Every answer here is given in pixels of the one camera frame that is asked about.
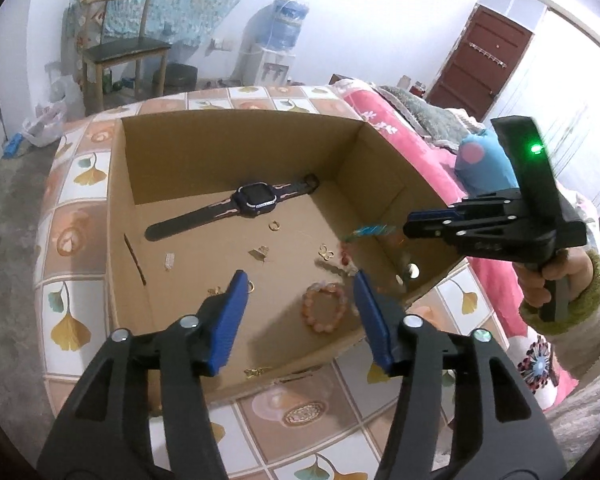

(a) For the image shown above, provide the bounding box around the pink floral blanket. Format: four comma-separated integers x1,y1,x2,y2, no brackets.
330,77,563,403

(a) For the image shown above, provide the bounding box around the person's right hand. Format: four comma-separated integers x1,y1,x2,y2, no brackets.
519,248,594,312

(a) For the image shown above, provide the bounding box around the teal bead bracelet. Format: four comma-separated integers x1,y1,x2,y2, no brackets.
344,223,407,242

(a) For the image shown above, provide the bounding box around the brown cardboard box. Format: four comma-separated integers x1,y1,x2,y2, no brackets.
105,110,469,404

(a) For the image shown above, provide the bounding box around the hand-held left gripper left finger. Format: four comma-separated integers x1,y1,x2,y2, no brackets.
36,269,251,480

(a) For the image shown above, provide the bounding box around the ginkgo patterned tablecloth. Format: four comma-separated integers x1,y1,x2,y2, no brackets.
32,85,481,480

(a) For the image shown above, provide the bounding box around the grey fluffy blanket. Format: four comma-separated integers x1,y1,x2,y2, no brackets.
374,84,482,152

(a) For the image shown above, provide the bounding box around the black round stool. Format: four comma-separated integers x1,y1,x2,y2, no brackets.
152,62,199,97

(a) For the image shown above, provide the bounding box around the blue plush toy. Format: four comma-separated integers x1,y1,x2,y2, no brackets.
454,129,520,197

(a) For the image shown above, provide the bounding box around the pink bead bracelet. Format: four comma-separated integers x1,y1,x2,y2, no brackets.
301,282,349,334

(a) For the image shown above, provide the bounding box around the person's right forearm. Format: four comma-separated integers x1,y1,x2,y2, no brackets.
522,247,600,387

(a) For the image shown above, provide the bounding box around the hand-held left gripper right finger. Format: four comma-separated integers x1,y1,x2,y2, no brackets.
352,269,569,480

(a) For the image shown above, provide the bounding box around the white plastic bag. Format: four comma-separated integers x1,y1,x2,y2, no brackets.
22,105,67,149

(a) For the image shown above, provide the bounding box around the dark blue smart watch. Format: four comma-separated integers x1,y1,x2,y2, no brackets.
144,173,321,244

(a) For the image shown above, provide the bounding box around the brown door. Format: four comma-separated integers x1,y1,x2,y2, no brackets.
424,3,534,122

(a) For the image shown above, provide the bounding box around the white water dispenser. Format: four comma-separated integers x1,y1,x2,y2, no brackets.
234,44,297,89

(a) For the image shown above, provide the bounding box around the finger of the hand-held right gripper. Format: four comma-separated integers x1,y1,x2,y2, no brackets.
403,221,469,247
404,190,524,227

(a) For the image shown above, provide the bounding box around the red and pearl bead bracelet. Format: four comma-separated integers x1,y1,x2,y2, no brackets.
337,241,362,277

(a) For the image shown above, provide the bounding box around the blue water jug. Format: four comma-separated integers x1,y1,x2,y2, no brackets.
266,0,312,54

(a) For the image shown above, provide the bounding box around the wooden chair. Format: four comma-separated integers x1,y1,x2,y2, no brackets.
76,0,174,112

